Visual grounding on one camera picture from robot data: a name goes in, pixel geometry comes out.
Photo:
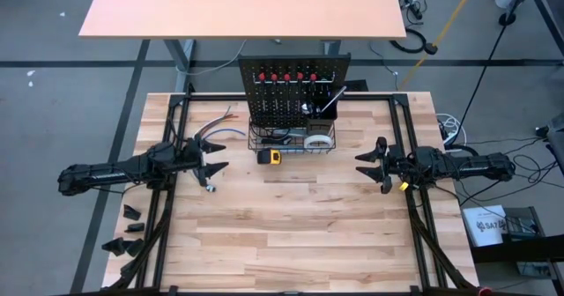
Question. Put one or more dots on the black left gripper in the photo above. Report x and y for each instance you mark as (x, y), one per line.
(194, 159)

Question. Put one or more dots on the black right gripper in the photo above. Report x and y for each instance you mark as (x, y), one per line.
(394, 164)

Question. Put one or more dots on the yellow black Stanley tape measure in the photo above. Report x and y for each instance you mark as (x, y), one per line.
(269, 157)

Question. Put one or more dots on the white masking tape roll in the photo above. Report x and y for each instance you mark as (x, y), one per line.
(317, 142)

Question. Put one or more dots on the black screwdriver red cap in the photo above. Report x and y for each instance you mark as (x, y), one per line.
(313, 77)
(261, 76)
(287, 77)
(300, 76)
(274, 77)

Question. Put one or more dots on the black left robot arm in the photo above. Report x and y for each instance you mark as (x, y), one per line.
(114, 172)

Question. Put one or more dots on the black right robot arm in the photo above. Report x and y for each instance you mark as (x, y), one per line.
(462, 166)

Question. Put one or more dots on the black metal pegboard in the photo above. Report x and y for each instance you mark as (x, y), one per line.
(251, 106)

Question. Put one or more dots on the black plastic cup bin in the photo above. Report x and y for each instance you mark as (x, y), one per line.
(319, 124)

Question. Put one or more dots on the white printed booklet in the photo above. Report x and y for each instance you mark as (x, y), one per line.
(482, 225)

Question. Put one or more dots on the light wooden table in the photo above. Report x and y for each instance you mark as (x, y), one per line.
(242, 9)

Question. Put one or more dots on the black equipment cart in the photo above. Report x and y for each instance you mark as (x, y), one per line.
(529, 252)

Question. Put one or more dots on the black round stand base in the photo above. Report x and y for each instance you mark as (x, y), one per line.
(506, 19)

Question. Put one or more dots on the black aluminium table frame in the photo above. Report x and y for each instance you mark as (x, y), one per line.
(282, 97)

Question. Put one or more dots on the silver hook rail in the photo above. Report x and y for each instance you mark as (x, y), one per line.
(328, 79)

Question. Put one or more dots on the black plastic bracket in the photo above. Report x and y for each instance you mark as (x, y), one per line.
(135, 228)
(134, 246)
(115, 246)
(131, 212)

